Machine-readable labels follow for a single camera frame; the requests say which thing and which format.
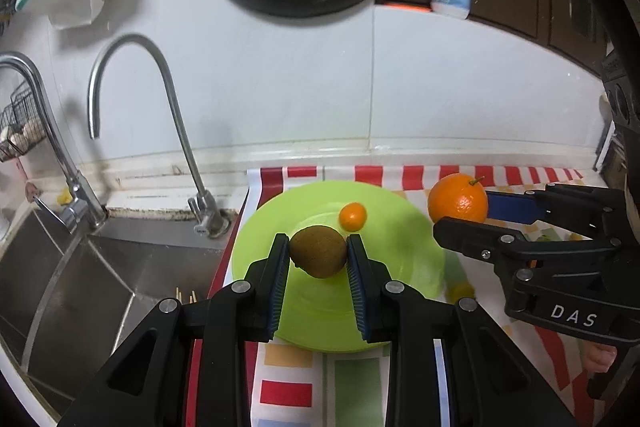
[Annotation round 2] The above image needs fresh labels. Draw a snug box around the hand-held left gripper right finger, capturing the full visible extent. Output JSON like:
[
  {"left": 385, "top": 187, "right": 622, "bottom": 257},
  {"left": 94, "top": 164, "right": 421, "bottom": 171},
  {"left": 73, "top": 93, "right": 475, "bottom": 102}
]
[{"left": 346, "top": 234, "right": 578, "bottom": 427}]

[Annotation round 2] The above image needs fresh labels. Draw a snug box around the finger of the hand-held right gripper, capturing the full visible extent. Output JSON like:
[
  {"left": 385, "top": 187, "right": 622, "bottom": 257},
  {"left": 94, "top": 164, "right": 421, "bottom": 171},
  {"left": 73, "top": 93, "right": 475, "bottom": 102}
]
[
  {"left": 486, "top": 183, "right": 627, "bottom": 241},
  {"left": 432, "top": 217, "right": 624, "bottom": 281}
]

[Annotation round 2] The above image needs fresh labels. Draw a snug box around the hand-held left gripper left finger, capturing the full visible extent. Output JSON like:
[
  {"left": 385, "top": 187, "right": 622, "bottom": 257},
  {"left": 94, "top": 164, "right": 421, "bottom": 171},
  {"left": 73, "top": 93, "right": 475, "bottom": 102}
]
[{"left": 60, "top": 233, "right": 291, "bottom": 427}]

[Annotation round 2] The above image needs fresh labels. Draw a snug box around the large orange with stem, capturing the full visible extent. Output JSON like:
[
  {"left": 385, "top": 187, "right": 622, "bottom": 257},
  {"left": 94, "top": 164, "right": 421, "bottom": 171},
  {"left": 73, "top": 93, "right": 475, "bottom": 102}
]
[{"left": 427, "top": 173, "right": 489, "bottom": 224}]

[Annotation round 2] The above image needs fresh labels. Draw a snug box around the green plate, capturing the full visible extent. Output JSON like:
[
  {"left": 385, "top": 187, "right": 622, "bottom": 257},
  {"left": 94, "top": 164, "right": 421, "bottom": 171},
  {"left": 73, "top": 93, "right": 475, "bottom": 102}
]
[{"left": 231, "top": 182, "right": 446, "bottom": 354}]

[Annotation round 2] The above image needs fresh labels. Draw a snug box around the brown kiwi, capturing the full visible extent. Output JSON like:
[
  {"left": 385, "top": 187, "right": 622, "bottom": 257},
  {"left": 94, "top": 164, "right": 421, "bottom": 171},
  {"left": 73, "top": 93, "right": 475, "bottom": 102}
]
[{"left": 290, "top": 225, "right": 348, "bottom": 279}]

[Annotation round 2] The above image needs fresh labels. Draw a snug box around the person's right hand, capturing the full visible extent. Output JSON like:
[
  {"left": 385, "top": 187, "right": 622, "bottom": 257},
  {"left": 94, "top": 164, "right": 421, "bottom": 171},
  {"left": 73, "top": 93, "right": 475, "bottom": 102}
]
[{"left": 584, "top": 345, "right": 618, "bottom": 375}]

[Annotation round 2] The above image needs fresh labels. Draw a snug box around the small orange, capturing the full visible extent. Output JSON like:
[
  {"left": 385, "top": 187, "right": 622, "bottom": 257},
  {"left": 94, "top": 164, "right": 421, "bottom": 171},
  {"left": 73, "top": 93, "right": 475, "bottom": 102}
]
[{"left": 339, "top": 202, "right": 368, "bottom": 231}]

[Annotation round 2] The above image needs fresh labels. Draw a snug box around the striped colourful table mat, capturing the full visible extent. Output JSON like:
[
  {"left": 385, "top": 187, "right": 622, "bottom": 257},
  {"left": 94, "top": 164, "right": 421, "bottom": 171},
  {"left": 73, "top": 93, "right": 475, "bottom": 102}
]
[{"left": 185, "top": 164, "right": 618, "bottom": 427}]

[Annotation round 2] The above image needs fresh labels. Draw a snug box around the stainless steel sink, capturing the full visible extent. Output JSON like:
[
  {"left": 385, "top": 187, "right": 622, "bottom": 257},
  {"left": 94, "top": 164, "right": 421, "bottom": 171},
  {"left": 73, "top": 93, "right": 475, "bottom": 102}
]
[{"left": 0, "top": 206, "right": 236, "bottom": 415}]

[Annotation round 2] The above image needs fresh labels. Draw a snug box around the thin curved steel faucet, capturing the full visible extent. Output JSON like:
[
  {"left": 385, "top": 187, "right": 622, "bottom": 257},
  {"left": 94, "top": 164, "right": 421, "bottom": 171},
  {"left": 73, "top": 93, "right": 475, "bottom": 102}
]
[{"left": 88, "top": 34, "right": 227, "bottom": 240}]

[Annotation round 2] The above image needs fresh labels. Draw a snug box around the large steel faucet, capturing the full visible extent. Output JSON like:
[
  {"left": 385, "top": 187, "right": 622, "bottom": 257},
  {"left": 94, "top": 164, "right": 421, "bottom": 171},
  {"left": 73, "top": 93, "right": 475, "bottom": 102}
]
[{"left": 0, "top": 52, "right": 107, "bottom": 234}]

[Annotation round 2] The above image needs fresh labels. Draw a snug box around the garlic bulb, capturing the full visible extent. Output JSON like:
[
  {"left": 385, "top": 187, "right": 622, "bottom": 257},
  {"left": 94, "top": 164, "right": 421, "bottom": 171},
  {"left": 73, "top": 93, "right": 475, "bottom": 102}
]
[{"left": 0, "top": 119, "right": 44, "bottom": 148}]

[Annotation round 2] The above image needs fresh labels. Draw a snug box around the black wire basket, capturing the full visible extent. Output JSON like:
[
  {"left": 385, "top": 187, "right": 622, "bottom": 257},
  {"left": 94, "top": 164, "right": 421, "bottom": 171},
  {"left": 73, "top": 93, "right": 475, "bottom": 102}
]
[{"left": 0, "top": 82, "right": 49, "bottom": 164}]

